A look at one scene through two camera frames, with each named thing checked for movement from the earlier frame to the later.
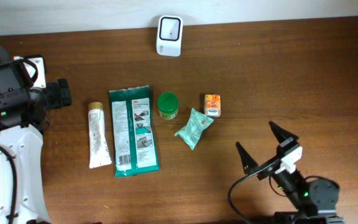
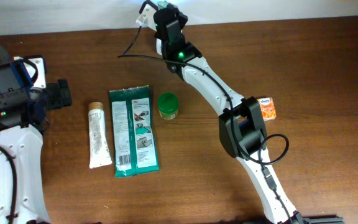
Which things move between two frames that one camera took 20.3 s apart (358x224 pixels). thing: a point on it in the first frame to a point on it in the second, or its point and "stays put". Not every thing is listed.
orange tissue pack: (212, 105) to (267, 108)
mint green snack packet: (191, 133) to (162, 4)
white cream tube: (99, 154) stays put
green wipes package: (135, 150) stays put
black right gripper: (248, 163) to (181, 17)
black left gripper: (61, 99) stays put
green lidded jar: (168, 106) stays put
